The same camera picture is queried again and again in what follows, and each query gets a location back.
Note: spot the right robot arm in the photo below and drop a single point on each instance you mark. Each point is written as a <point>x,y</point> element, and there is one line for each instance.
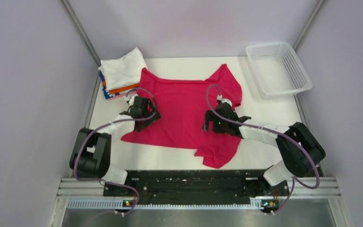
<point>299,149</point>

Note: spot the red t shirt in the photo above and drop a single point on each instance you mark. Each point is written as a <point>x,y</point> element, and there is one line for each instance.
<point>182,105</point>

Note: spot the right aluminium frame post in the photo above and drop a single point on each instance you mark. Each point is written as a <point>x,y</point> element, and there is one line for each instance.
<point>307,26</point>

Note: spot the aluminium frame post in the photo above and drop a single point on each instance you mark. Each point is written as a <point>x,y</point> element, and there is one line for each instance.
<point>307,26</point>
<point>80,30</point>

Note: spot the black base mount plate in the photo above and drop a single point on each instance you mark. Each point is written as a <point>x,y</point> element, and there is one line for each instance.
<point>196,187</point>

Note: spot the white slotted cable duct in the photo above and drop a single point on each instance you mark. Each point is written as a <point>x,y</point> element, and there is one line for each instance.
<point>102,204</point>

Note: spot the white plastic basket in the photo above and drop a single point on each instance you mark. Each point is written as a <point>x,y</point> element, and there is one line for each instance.
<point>277,70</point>

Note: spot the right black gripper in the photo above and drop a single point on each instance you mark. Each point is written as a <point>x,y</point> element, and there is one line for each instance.
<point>209,117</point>

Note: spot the pink folded t shirt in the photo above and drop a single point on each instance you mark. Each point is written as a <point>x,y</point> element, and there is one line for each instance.
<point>118,95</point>

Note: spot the white folded t shirt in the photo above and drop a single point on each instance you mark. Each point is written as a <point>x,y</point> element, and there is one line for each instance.
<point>123,72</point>

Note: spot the orange folded t shirt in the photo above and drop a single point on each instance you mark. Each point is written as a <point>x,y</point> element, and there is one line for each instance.
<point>118,90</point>

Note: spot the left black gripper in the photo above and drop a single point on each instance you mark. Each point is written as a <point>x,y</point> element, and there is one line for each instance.
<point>150,121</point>

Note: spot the blue floral folded t shirt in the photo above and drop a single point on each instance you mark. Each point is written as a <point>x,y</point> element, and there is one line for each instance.
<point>106,95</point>

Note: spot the left aluminium frame post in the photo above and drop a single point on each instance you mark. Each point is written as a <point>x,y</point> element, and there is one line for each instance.
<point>80,30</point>

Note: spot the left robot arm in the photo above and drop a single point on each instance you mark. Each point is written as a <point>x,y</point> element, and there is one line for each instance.
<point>91,155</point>

